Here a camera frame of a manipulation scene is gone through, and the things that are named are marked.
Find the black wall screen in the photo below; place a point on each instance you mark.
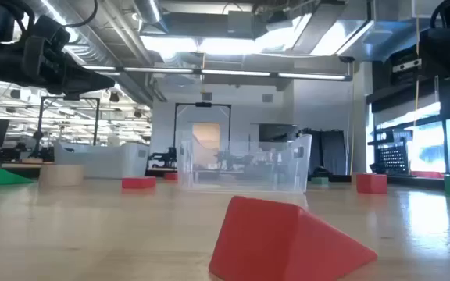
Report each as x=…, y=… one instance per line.
x=277, y=132

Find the grey wall vent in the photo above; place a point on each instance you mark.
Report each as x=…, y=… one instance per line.
x=206, y=97
x=268, y=98

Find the red triangular wedge block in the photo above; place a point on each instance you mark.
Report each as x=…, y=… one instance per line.
x=272, y=242

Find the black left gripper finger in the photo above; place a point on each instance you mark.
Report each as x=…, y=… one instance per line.
x=92, y=82

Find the green flat rectangular block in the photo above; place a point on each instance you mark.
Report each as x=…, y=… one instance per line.
x=319, y=180

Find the linear ceiling light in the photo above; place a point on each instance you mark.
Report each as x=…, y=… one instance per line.
x=233, y=73

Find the red cube block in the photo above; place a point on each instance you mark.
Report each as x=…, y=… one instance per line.
x=371, y=183

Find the black background robot arm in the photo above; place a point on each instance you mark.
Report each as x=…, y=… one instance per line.
x=166, y=158

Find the round silver air duct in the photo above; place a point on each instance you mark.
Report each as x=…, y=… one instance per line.
x=148, y=11

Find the black perforated crate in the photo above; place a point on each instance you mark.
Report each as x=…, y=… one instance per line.
x=392, y=159

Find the wooden block with round cutout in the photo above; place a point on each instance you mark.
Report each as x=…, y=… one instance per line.
x=61, y=175

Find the clear plastic bin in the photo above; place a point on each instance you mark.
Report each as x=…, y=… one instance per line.
x=186, y=171

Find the black stand frame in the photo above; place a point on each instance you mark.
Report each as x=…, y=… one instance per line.
x=40, y=117

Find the translucent white plastic bin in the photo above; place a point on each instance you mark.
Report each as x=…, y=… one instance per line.
x=100, y=164

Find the red rectangular block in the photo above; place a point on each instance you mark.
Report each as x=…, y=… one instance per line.
x=171, y=176

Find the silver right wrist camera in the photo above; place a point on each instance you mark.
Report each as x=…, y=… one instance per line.
x=406, y=65

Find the black curtain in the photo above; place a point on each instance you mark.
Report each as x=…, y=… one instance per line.
x=332, y=152

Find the black rectangular rig frame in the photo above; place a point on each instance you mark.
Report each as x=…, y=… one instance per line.
x=203, y=104

